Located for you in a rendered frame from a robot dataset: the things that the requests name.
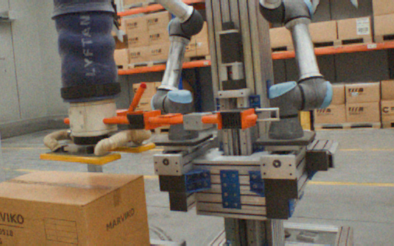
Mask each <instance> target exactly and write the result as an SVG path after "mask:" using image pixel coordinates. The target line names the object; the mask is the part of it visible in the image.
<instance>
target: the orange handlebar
mask: <svg viewBox="0 0 394 246"><path fill-rule="evenodd" d="M127 112H128V110H116V115H117V117H112V118H104V119H103V123H104V124H128V122H127V118H125V116H126V114H127ZM182 116H183V115H181V114H165V115H159V116H156V117H151V118H148V122H149V123H150V124H159V126H165V125H176V124H183V117H182ZM257 119H258V118H257V116H256V115H255V114H252V115H248V116H247V117H246V122H247V123H252V122H255V121H257ZM64 123H66V124H70V122H69V118H66V119H65V120H64ZM202 123H204V124H206V123H218V122H217V114H210V115H209V116H204V117H202Z"/></svg>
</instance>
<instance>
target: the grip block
mask: <svg viewBox="0 0 394 246"><path fill-rule="evenodd" d="M159 115H161V113H160V110H157V111H144V112H143V111H134V112H130V113H127V122H128V130H144V129H145V130H146V131H147V130H150V129H154V128H160V127H162V126H159V124H150V123H149V122H148V118H151V117H156V116H159Z"/></svg>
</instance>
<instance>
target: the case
mask: <svg viewBox="0 0 394 246"><path fill-rule="evenodd" d="M0 246H150V235H149V227H148V218H147V210H146V194H145V186H144V178H143V175H138V174H113V173H93V172H70V171H46V170H38V171H35V172H33V173H30V174H29V173H28V174H24V175H21V176H18V177H15V178H12V179H9V180H7V181H3V182H1V183H0Z"/></svg>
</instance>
